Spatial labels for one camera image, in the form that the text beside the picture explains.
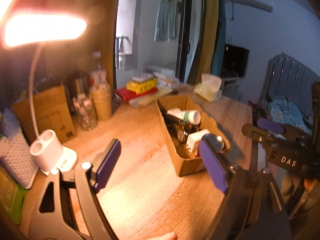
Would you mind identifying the floral glass jar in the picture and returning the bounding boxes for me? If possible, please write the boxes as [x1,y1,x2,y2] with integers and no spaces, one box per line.
[73,93,98,131]

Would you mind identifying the stack of paper cups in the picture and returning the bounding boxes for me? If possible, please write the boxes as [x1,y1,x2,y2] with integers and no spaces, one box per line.
[89,83,112,121]

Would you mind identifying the white air conditioner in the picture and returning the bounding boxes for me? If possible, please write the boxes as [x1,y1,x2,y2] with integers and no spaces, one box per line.
[232,0,274,12]

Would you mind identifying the tissue pack with tissue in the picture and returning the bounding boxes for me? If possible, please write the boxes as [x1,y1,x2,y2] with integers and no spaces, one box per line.
[194,74,222,102]

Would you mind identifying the stainless steel thermos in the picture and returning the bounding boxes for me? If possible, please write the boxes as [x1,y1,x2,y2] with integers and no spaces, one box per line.
[69,77,88,98]

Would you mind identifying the person's right hand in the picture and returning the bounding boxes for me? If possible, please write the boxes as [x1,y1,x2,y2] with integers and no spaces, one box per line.
[304,178,318,191]

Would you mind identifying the brown lamp packaging box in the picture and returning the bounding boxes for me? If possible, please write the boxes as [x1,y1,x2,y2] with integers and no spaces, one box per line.
[11,86,76,143]

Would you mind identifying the yellow wet wipes pack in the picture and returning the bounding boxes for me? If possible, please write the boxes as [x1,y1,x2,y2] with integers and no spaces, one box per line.
[125,77,158,95]

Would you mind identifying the grey case on wipes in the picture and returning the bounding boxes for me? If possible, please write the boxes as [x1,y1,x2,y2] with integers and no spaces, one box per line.
[132,73,154,83]

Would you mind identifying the black television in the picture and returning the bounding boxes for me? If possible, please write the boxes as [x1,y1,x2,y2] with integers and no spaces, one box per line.
[220,44,249,78]

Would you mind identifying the white pill bottle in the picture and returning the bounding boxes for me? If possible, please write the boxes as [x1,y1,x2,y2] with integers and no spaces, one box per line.
[167,107,201,126]

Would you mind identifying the white small boxes pile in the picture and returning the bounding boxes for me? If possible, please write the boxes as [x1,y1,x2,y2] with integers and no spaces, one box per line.
[153,72,180,89]

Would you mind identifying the white power adapter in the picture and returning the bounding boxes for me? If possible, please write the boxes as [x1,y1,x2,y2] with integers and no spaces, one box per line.
[186,129,210,153]

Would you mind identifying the grey headboard bed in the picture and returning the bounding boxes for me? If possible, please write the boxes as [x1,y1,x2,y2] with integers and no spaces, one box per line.
[258,53,319,134]

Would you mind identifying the yellow curtain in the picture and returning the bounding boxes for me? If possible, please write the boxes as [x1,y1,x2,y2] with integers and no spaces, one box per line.
[187,0,219,85]

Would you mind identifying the wristwatch with black strap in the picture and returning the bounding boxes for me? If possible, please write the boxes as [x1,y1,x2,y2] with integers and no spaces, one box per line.
[177,127,189,144]

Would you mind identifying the clear plastic water bottle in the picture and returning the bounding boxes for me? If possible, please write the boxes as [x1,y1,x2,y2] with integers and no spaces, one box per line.
[90,51,107,86]

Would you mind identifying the white desk lamp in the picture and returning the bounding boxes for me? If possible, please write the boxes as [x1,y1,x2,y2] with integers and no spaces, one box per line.
[2,10,89,176]

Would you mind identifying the cardboard box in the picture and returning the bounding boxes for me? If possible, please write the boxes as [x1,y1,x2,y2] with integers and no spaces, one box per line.
[156,95,231,177]

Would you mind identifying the orange tin can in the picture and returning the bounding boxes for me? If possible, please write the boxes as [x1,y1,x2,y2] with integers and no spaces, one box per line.
[198,133,225,157]

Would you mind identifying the white perforated plastic basket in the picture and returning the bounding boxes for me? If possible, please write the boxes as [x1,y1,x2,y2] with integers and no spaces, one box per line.
[1,131,39,190]

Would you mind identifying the hanging grey clothes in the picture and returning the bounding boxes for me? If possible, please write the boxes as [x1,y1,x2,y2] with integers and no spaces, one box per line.
[154,0,181,42]

